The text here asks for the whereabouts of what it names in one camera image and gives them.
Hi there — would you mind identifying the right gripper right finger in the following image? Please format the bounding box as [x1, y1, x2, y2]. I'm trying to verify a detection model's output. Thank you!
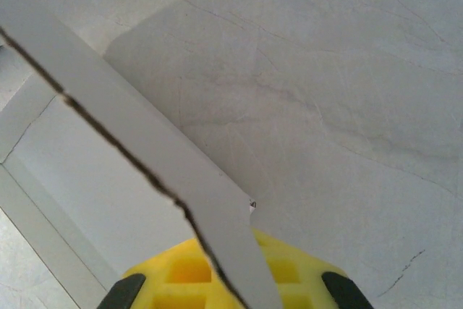
[252, 227, 373, 309]

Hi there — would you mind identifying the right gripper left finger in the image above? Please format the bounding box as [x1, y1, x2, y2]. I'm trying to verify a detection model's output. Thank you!
[95, 238, 247, 309]

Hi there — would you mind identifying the white cardboard mailer box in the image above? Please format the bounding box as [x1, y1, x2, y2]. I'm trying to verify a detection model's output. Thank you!
[0, 0, 284, 309]

